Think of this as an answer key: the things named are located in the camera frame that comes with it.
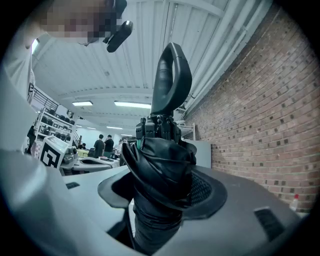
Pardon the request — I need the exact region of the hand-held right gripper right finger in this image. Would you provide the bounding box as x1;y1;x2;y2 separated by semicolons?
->
154;166;302;256

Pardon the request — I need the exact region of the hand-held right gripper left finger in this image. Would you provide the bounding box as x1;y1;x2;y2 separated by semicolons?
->
0;149;141;256

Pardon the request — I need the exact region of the person's head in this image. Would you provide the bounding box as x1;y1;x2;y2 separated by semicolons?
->
39;0;123;47

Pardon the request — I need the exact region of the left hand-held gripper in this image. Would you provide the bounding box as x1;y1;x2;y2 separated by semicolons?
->
39;135;114;173

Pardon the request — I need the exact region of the clear bottle red cap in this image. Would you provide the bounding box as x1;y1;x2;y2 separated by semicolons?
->
289;193;300;212

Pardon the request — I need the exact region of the white shelf with black items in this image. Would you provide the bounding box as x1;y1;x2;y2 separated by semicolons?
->
34;107;76;145

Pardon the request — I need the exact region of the black head camera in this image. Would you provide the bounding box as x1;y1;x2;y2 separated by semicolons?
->
102;0;134;53

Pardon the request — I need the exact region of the grey metal cabinet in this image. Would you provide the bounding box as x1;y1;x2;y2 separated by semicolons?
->
184;139;212;169

